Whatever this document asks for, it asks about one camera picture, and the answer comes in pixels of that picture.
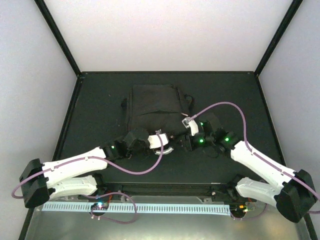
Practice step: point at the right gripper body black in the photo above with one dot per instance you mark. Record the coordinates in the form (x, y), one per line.
(193, 145)

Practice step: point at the black student bag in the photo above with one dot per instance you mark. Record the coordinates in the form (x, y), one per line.
(151, 109)

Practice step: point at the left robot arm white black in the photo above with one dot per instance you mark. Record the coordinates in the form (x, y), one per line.
(41, 182)

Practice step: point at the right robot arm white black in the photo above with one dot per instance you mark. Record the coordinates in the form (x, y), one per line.
(291, 192)

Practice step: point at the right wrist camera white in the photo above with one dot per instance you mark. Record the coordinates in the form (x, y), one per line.
(190, 123)

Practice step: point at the black front rail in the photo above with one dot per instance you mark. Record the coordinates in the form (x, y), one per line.
(217, 191)

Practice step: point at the left black frame post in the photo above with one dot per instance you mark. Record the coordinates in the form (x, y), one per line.
(45, 12)

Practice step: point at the black frame post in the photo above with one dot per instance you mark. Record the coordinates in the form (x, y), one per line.
(281, 29)
(45, 12)

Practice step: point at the light blue slotted cable duct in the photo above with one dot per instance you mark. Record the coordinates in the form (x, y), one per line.
(139, 208)

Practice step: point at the right black frame post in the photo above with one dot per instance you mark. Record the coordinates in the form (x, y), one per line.
(281, 29)

